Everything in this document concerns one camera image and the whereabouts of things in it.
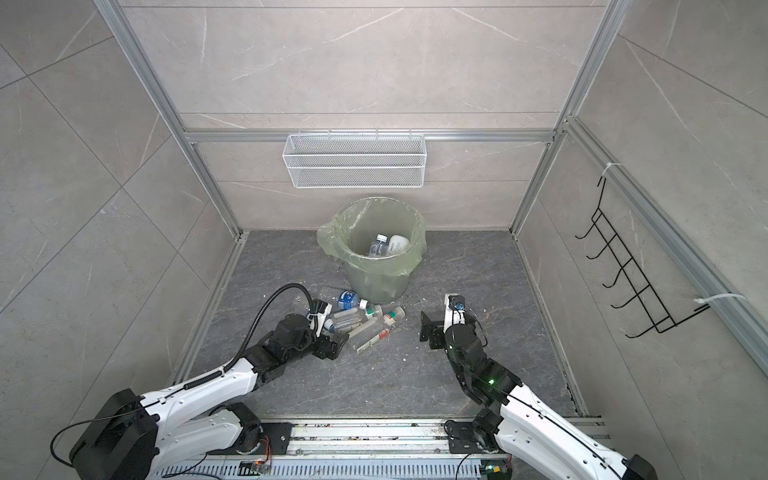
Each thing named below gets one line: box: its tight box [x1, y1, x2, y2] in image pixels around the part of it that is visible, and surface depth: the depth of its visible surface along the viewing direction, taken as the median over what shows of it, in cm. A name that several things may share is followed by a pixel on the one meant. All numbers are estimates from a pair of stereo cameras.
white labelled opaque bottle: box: [388, 234, 410, 255], surface depth 96 cm
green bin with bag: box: [316, 197, 427, 305], surface depth 92 cm
